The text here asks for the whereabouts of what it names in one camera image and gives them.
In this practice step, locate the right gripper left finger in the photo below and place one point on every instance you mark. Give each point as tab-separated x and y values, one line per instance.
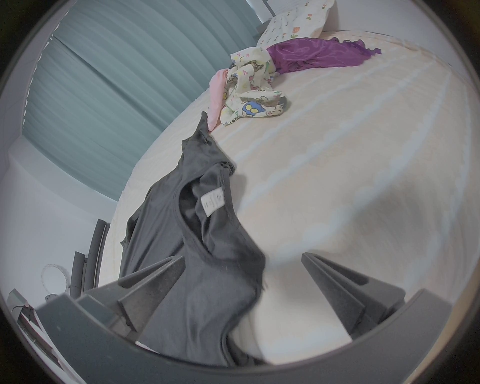
150	285

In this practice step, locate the black T-shirt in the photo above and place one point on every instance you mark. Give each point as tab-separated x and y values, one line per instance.
210	262

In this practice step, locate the purple garment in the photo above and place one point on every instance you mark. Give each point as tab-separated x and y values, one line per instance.
311	54

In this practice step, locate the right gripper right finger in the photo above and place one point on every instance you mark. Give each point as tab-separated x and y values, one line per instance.
337	285

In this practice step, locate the blue-green curtain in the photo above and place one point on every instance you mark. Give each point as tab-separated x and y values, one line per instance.
150	48
75	123

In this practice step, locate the white printed pillow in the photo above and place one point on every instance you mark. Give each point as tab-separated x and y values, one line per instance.
296	18

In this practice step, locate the bed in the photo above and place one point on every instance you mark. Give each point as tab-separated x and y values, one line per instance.
337	150

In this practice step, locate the white printed garment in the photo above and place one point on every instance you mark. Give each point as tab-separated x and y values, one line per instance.
247	93

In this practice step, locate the pink garment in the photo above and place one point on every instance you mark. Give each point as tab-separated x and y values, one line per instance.
215	97

